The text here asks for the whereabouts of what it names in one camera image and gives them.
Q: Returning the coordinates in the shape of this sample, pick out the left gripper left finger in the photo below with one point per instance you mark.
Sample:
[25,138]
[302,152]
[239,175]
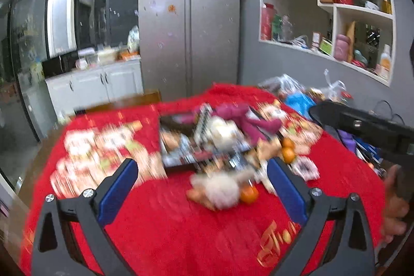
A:
[55,248]

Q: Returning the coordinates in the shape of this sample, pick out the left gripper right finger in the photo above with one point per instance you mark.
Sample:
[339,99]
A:
[350,248]

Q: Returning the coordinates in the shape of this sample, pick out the magenta plush toy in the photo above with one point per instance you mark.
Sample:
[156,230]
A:
[232,124]

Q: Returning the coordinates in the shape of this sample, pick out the cream fluffy plush toy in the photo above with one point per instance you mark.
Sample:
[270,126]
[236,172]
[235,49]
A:
[216,192]

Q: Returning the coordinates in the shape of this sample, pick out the person's right hand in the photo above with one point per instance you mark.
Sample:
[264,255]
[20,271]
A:
[395,209]

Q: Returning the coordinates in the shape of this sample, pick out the purple grey cloth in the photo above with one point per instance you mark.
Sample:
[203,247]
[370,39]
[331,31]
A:
[347,140]

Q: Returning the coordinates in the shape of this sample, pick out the blue plastic bag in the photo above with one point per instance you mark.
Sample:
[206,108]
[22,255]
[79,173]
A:
[300,102]

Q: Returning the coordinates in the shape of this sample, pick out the orange mandarin front middle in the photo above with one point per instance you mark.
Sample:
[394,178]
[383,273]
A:
[288,155]

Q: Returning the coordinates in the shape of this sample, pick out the orange mandarin by box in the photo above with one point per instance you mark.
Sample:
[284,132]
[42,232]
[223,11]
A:
[287,143]

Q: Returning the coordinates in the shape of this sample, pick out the red bear print blanket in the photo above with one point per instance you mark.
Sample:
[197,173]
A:
[160,232]

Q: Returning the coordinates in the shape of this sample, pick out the orange mandarin near plush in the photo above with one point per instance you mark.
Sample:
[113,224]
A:
[248,194]

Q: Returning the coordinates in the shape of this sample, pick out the clear plastic bag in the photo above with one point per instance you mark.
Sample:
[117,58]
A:
[281,86]

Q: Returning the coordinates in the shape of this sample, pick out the dark glass sliding door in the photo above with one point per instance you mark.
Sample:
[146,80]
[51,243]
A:
[27,114]

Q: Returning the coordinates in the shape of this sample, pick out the white kitchen cabinet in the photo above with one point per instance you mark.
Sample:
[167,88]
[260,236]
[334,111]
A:
[88,88]

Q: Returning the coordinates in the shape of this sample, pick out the red box on shelf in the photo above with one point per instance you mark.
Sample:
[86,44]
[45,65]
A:
[267,16]

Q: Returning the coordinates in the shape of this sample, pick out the black storage box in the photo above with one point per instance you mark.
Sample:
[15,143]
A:
[179,151]

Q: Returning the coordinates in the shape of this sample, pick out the black microwave oven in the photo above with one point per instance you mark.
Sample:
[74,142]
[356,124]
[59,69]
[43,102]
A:
[60,64]

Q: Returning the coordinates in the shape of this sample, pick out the silver double door refrigerator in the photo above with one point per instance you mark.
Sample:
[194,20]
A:
[188,45]

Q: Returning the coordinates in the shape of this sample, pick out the white wall shelf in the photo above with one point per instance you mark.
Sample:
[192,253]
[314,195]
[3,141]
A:
[311,27]

